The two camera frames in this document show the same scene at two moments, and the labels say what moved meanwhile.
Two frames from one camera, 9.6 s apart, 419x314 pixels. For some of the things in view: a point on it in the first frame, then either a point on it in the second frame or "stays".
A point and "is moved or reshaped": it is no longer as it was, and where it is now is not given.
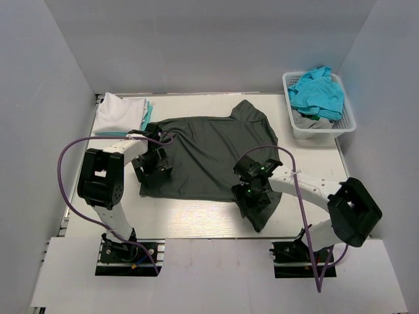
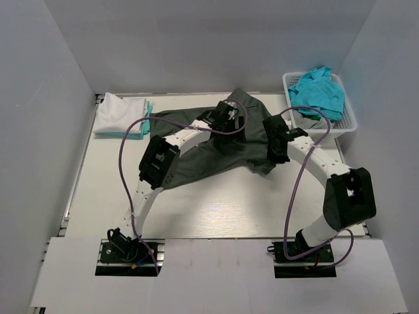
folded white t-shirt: (115, 113) stays
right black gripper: (239, 191) to (273, 159)
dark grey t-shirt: (203, 153) is moved or reshaped
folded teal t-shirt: (146, 118) stays
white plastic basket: (346, 123) stays
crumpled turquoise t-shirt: (315, 93) stays
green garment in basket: (314, 117) stays
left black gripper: (163, 164) to (230, 138)
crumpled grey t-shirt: (302, 123) stays
